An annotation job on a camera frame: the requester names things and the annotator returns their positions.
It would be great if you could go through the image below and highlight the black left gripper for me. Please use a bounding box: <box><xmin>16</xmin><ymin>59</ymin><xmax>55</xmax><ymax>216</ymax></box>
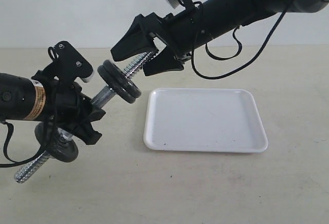
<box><xmin>31</xmin><ymin>69</ymin><xmax>106</xmax><ymax>145</ymax></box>

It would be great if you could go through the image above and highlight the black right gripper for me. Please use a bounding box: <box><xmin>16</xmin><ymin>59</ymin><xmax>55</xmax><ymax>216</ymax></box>
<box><xmin>111</xmin><ymin>9</ymin><xmax>213</xmax><ymax>77</ymax></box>

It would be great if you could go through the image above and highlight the black weight plate tray end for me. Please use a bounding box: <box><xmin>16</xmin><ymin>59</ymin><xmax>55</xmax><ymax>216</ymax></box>
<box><xmin>97</xmin><ymin>64</ymin><xmax>137</xmax><ymax>104</ymax></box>

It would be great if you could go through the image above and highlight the chrome threaded dumbbell bar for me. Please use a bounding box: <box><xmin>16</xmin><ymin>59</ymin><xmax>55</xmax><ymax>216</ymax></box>
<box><xmin>14</xmin><ymin>51</ymin><xmax>157</xmax><ymax>183</ymax></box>

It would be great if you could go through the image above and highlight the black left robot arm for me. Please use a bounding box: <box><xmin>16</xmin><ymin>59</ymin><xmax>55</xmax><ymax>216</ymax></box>
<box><xmin>1</xmin><ymin>71</ymin><xmax>106</xmax><ymax>145</ymax></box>

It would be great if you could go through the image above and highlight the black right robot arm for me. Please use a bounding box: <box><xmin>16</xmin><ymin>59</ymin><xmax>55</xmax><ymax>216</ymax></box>
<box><xmin>111</xmin><ymin>0</ymin><xmax>328</xmax><ymax>76</ymax></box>

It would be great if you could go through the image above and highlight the white rectangular plastic tray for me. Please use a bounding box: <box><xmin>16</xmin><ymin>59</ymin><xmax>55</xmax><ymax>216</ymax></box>
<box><xmin>143</xmin><ymin>87</ymin><xmax>269</xmax><ymax>154</ymax></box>

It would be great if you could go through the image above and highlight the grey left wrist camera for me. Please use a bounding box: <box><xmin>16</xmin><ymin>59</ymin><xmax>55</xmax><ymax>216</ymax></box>
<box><xmin>80</xmin><ymin>70</ymin><xmax>95</xmax><ymax>83</ymax></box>

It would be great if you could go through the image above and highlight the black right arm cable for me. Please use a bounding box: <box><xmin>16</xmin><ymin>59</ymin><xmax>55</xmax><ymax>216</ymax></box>
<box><xmin>169</xmin><ymin>0</ymin><xmax>322</xmax><ymax>80</ymax></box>

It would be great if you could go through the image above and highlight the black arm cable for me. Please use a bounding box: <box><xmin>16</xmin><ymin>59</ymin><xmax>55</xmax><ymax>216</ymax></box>
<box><xmin>0</xmin><ymin>46</ymin><xmax>85</xmax><ymax>169</ymax></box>
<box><xmin>169</xmin><ymin>0</ymin><xmax>322</xmax><ymax>80</ymax></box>

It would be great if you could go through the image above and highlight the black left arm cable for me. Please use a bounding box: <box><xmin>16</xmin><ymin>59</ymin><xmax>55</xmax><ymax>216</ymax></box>
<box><xmin>0</xmin><ymin>46</ymin><xmax>85</xmax><ymax>169</ymax></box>

